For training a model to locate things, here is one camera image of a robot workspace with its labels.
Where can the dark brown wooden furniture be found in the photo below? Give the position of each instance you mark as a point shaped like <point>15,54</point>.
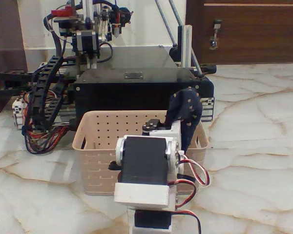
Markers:
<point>5,48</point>

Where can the upright aluminium extrusion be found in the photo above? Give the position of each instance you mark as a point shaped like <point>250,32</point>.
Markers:
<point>185,46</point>

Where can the beige perforated plastic basket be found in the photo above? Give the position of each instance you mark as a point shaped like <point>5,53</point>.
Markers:
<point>100,156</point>

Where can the metal door latch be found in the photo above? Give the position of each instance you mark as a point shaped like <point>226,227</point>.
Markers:
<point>216,34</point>

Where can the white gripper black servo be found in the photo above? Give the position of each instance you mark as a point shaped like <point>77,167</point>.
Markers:
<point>166,132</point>

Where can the diagonal threaded metal rod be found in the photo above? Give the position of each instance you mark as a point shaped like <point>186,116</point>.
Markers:
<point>164,22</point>
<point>175,12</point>

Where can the black silver stepper motor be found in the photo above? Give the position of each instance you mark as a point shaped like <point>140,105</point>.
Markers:
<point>86,41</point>

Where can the dark blue dotted cloth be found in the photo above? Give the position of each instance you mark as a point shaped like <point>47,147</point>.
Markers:
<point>189,107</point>

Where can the red plastic printer part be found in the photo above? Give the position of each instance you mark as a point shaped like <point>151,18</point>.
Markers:
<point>62,11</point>

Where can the printer print head assembly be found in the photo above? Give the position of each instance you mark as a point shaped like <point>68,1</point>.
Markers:
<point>116,14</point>

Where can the black 3D printer base box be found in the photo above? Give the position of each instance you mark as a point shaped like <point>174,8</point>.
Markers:
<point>127,97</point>

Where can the black round printer knob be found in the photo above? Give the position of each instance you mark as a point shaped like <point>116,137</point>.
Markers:
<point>208,68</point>

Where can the white aluminium frame extrusion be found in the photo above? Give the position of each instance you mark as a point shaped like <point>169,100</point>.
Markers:
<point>19,109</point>

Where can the brown wooden door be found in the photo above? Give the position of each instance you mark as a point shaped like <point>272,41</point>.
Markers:
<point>254,31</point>

